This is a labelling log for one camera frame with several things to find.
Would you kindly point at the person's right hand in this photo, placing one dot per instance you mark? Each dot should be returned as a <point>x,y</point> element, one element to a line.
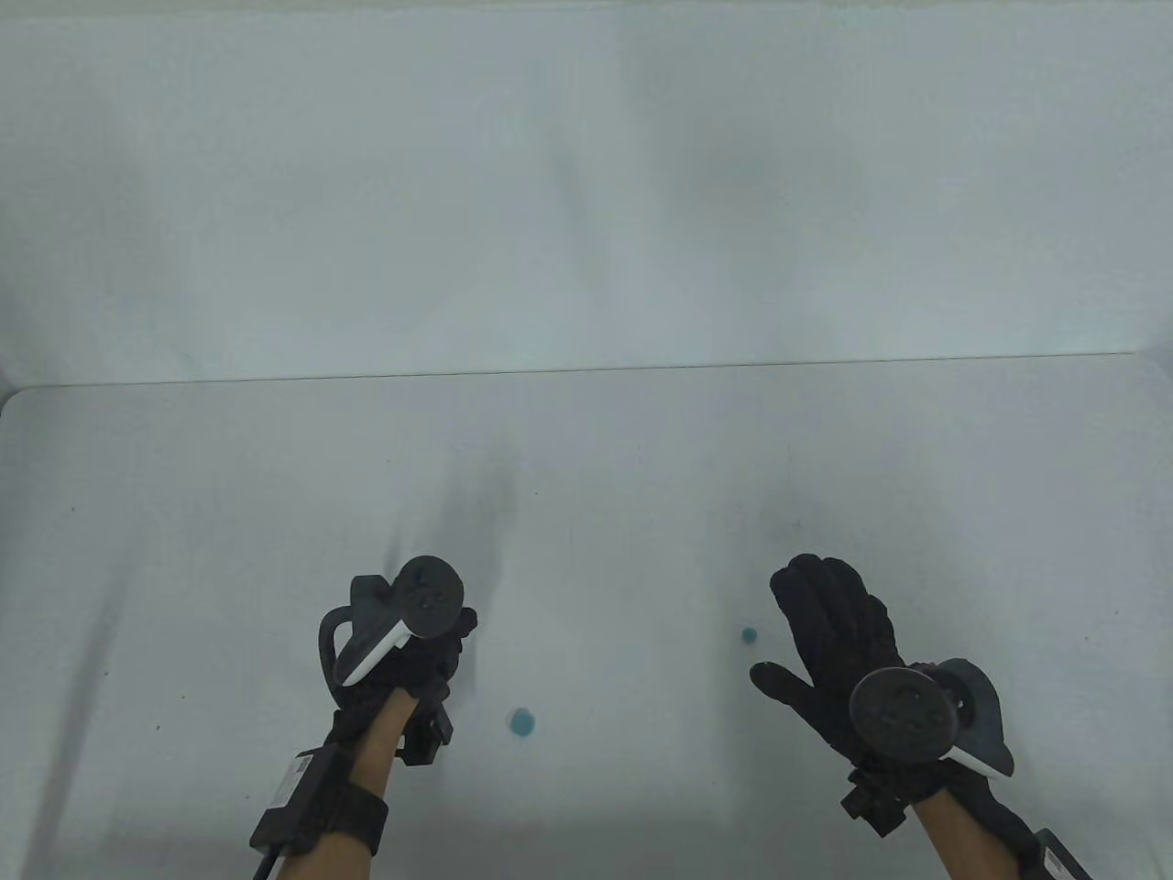
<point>838,623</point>

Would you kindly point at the person's left hand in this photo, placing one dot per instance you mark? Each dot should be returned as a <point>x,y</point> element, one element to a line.
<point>422,665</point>

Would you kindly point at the person's right forearm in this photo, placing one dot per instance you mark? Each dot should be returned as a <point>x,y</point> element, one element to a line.
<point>958,843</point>

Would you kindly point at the person's left forearm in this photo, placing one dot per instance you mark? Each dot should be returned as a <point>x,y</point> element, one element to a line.
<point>380,742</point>

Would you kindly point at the black box with label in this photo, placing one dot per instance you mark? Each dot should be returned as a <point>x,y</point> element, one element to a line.
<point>298,797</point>
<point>1058,862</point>

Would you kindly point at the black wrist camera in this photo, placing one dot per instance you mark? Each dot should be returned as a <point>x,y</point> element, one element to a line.
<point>426,738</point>
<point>875,807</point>

